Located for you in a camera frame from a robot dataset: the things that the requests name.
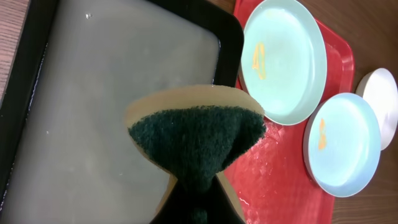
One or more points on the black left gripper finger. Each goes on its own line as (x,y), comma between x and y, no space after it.
(219,205)

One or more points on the green yellow sponge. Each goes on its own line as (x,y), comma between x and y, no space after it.
(195,132)

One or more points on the light blue plate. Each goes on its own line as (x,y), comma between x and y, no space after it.
(342,145)

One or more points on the white plate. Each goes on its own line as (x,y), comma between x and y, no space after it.
(379,90)

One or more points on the red plastic tray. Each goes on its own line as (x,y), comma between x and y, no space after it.
(271,180)

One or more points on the black water tray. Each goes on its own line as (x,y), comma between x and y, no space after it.
(66,155)

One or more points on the mint plate back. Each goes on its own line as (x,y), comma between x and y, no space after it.
(284,64)

